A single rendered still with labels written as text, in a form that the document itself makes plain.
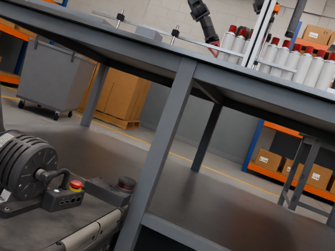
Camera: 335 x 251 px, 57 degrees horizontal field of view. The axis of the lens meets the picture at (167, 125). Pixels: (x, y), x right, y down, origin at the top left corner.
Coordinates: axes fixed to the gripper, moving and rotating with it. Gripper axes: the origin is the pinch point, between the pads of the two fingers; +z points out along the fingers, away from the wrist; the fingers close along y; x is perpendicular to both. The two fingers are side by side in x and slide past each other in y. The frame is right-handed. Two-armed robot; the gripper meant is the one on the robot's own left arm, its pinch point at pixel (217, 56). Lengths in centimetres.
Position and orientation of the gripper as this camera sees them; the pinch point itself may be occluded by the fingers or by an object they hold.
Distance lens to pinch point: 156.9
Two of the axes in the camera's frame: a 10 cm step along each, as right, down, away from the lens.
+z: 3.0, 9.5, -0.3
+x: -9.3, 3.0, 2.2
